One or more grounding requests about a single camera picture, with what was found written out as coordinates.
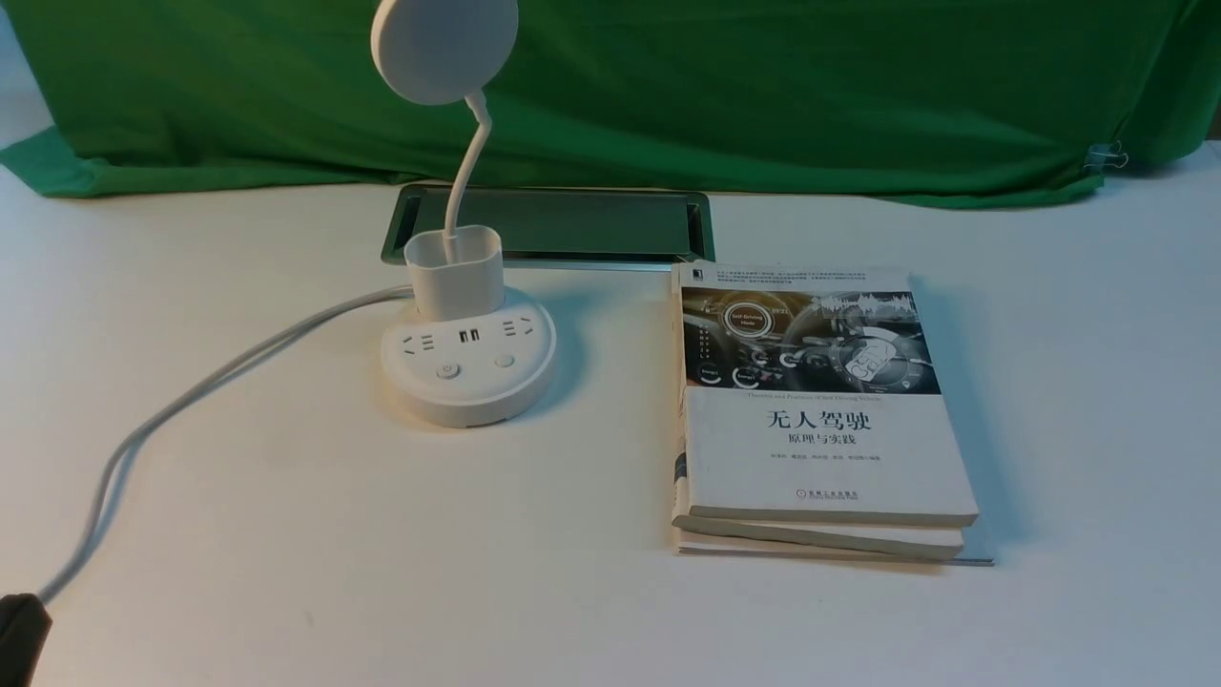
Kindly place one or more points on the white desk lamp with sockets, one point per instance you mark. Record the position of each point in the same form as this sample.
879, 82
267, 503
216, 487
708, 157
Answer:
473, 353

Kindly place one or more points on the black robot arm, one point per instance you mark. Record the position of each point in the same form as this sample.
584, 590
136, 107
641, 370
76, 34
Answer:
25, 626

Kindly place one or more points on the white self-driving textbook top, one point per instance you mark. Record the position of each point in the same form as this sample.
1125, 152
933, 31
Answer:
809, 395

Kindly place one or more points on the white book underneath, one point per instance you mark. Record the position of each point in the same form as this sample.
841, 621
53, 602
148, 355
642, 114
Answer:
969, 546

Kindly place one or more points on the green backdrop cloth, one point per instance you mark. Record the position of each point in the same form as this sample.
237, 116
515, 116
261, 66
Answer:
952, 104

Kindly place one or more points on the metal binder clip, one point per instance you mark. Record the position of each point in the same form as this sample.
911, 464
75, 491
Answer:
1107, 158

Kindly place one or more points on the metal desk cable tray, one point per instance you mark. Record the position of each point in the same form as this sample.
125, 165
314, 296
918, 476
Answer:
594, 229

